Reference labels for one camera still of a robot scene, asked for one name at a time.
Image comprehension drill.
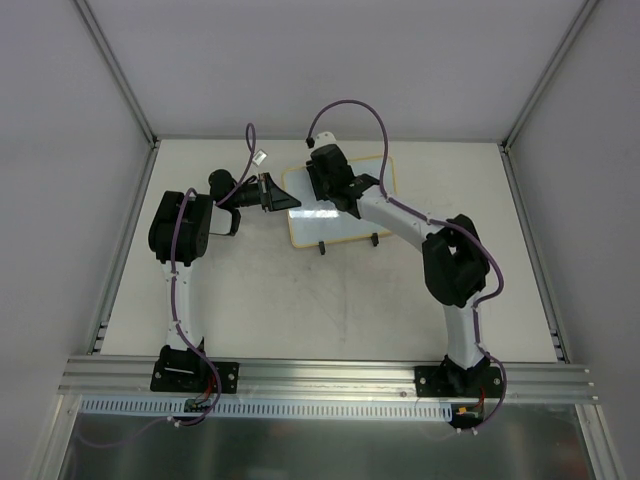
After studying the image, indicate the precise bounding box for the yellow framed whiteboard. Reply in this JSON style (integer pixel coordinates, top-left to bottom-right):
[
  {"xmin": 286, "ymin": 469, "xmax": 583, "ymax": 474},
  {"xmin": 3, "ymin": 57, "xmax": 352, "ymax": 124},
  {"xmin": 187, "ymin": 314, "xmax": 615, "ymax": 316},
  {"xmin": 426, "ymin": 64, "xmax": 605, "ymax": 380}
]
[{"xmin": 281, "ymin": 166, "xmax": 391, "ymax": 248}]

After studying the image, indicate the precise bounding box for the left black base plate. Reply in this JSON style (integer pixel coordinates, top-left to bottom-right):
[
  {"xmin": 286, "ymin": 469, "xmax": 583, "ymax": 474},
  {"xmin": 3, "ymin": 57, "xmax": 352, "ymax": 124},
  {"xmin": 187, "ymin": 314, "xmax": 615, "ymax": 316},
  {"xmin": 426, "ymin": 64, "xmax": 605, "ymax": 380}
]
[{"xmin": 150, "ymin": 345, "xmax": 240, "ymax": 394}]

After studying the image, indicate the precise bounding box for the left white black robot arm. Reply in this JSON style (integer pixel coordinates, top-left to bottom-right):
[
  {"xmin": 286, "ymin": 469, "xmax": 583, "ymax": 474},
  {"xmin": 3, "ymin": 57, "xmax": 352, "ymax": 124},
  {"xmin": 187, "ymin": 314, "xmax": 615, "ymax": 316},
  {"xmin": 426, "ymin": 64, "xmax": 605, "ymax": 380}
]
[{"xmin": 148, "ymin": 169, "xmax": 302, "ymax": 354}]

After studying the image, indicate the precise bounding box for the aluminium frame post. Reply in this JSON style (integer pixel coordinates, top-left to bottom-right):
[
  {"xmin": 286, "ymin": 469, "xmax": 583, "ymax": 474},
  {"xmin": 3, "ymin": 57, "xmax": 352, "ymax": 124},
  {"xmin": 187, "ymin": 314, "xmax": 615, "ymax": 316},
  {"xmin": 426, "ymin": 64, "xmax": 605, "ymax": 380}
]
[
  {"xmin": 71, "ymin": 0, "xmax": 158, "ymax": 147},
  {"xmin": 498, "ymin": 0, "xmax": 601, "ymax": 151}
]

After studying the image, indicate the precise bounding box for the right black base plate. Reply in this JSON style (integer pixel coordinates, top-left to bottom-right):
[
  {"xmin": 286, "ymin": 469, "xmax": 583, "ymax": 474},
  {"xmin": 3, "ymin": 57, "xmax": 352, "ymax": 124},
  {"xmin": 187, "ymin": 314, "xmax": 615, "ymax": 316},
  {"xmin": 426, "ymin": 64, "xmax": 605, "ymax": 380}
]
[{"xmin": 413, "ymin": 356, "xmax": 505, "ymax": 398}]

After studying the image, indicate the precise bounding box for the right aluminium frame post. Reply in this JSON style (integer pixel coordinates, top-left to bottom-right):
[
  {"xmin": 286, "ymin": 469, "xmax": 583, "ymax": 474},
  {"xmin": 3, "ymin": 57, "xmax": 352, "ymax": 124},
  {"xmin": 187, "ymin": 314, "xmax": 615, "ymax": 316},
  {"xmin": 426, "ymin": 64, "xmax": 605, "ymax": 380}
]
[{"xmin": 498, "ymin": 0, "xmax": 601, "ymax": 151}]

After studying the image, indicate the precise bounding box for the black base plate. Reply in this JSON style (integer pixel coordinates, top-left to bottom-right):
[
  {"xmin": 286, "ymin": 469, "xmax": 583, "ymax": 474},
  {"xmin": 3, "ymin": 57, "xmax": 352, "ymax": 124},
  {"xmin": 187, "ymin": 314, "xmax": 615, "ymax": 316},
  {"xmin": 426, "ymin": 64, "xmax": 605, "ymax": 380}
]
[
  {"xmin": 413, "ymin": 356, "xmax": 505, "ymax": 398},
  {"xmin": 150, "ymin": 345, "xmax": 240, "ymax": 394}
]

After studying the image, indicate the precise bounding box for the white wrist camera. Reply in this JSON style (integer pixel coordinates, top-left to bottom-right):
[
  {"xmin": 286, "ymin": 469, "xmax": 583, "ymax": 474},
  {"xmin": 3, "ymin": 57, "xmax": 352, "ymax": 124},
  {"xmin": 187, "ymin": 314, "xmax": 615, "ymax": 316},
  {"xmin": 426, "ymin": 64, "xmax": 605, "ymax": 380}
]
[{"xmin": 312, "ymin": 131, "xmax": 337, "ymax": 149}]

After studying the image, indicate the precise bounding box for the aluminium mounting rail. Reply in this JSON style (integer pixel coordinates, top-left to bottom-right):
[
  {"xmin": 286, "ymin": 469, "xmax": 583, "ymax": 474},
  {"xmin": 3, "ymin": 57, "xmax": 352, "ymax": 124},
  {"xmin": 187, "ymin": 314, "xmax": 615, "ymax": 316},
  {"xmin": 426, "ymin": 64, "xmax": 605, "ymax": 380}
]
[{"xmin": 57, "ymin": 355, "xmax": 600, "ymax": 404}]

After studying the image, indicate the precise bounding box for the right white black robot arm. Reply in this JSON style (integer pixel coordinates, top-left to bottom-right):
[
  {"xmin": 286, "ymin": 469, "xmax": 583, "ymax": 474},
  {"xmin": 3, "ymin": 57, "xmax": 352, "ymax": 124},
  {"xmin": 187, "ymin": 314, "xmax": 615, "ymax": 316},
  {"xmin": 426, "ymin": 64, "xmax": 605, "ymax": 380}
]
[{"xmin": 306, "ymin": 138, "xmax": 489, "ymax": 396}]

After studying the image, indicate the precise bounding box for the white slotted cable duct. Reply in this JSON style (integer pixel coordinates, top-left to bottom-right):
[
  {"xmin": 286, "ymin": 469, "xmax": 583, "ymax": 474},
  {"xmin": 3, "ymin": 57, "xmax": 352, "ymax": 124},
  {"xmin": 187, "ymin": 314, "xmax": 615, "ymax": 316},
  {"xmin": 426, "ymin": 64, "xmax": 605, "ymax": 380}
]
[{"xmin": 80, "ymin": 396, "xmax": 453, "ymax": 422}]

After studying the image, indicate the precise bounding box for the left aluminium frame post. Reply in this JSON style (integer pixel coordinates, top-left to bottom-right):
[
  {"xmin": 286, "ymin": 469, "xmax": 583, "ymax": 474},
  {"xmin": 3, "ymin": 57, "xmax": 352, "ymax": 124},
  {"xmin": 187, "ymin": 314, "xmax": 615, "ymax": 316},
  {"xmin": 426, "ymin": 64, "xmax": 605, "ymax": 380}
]
[{"xmin": 71, "ymin": 0, "xmax": 158, "ymax": 147}]

